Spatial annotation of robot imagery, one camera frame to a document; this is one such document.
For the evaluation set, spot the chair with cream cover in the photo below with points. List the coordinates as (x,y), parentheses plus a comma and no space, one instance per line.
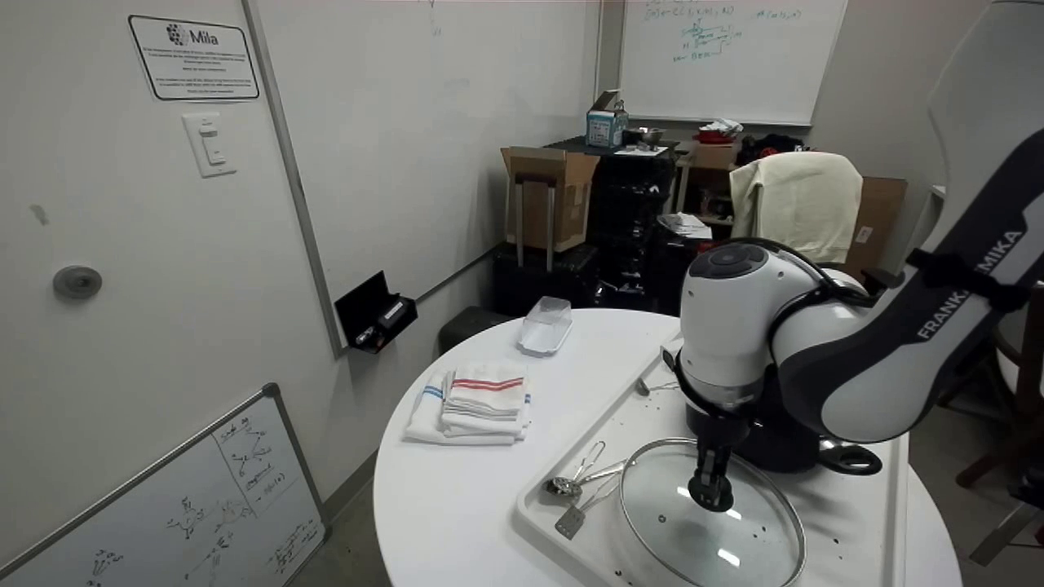
(799,199)

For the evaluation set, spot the round grey wall stopper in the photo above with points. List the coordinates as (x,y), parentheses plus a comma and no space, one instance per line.
(77,281)

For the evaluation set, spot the white towel with red stripes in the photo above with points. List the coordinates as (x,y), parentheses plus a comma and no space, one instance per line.
(484,392)

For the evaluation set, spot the small box with red item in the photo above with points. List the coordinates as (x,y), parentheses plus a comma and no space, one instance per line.
(715,148)

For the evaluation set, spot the blue tissue box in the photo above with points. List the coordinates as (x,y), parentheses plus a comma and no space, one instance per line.
(604,125)

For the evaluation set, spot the glass lid with black knob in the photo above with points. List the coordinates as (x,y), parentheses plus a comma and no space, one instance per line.
(672,544)

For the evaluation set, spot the black low case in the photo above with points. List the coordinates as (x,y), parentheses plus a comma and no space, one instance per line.
(541,281)

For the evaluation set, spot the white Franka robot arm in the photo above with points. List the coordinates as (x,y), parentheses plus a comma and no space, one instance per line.
(926,359)

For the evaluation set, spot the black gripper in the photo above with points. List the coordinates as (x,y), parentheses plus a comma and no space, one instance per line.
(720,427)

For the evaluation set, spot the white wall sign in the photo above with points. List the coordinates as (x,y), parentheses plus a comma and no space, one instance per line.
(198,56)

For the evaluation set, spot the white towel with blue stripes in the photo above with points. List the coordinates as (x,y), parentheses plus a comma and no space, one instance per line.
(424,423)

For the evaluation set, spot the small whiteboard with drawings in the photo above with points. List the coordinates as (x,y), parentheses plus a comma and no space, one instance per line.
(164,511)

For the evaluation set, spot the small metal spatula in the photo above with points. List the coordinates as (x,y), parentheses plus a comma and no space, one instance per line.
(568,524)

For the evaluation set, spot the clear plastic container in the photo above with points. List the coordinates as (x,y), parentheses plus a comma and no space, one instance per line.
(542,326)

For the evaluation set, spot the whiteboard with green writing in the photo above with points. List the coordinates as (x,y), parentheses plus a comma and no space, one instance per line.
(730,61)

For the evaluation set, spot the white light switch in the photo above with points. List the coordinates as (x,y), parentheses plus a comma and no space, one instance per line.
(210,144)

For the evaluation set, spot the open cardboard box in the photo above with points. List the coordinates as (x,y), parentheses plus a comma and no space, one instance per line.
(548,196)

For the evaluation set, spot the white plastic tray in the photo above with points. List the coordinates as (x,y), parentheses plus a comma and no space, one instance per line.
(636,427)

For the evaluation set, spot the black eraser tray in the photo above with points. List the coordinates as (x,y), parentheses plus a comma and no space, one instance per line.
(375,312)

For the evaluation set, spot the black bulky floor object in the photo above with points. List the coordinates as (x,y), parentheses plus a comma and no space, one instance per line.
(472,326)

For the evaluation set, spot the large wall whiteboard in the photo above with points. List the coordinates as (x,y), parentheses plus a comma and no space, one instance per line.
(435,132)

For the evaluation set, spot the flat brown cardboard box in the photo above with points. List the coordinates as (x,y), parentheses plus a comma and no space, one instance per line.
(880,224)

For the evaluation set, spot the black shelf unit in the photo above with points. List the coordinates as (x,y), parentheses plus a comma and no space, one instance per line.
(630,217)

